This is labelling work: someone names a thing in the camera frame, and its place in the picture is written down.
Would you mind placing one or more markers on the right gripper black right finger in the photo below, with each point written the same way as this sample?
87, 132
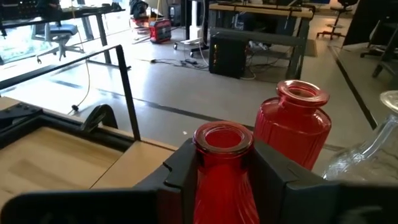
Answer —
280, 193

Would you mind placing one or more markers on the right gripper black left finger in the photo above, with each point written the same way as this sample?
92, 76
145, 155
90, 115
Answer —
174, 186

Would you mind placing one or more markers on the red swirl ribbed glass vase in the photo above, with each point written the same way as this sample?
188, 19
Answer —
224, 186

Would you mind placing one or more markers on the tall red ribbed glass vase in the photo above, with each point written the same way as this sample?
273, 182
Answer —
292, 133

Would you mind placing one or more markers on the wooden shelf with black legs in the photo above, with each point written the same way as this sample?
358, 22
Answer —
143, 165

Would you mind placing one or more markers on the black table clamp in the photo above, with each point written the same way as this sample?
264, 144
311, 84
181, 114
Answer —
99, 116

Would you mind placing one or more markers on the black computer tower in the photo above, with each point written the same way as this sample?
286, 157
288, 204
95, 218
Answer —
228, 56

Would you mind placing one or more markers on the white rolling stand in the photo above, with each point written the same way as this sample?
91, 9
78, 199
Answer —
196, 25

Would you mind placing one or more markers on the black office chair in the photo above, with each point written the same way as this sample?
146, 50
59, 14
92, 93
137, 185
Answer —
337, 21

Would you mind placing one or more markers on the dark desk black legs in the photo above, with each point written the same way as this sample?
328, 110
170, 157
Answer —
93, 12

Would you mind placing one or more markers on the blue grey office chair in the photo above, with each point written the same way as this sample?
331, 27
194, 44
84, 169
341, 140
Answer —
57, 31

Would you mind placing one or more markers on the wooden workbench grey frame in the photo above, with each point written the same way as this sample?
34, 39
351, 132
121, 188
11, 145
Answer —
273, 39

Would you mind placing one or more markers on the black aluminium table frame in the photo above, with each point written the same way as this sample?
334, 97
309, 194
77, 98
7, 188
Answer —
18, 113

